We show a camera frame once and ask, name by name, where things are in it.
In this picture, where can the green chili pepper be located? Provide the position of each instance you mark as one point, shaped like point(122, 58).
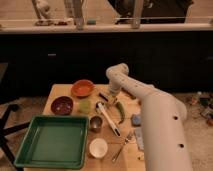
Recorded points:
point(120, 108)

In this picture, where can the silver fork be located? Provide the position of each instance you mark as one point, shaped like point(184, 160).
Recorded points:
point(126, 141)

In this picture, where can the dark cabinet counter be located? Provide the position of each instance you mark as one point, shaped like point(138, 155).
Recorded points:
point(173, 57)

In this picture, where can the blue grey cloth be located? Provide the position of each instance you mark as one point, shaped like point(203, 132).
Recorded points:
point(139, 139)

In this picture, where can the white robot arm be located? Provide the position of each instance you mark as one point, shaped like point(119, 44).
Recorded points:
point(162, 117)

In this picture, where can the dark maroon bowl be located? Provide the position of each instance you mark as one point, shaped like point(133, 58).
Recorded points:
point(62, 105)

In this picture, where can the black office chair base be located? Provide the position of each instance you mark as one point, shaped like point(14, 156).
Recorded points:
point(4, 132)

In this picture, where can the green plastic tray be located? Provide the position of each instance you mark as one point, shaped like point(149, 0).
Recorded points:
point(54, 142)

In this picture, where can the black and tan eraser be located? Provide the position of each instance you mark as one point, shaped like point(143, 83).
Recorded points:
point(105, 97)

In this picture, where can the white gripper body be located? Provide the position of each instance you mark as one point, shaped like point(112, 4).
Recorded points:
point(112, 97)

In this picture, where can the small metal cup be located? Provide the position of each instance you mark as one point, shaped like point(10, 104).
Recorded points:
point(96, 124)

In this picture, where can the orange red bowl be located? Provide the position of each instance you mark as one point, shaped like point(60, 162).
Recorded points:
point(82, 88)

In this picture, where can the light green cup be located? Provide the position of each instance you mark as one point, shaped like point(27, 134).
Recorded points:
point(85, 106)

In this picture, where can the blue sponge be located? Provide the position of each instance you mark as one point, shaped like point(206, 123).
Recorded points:
point(136, 120)

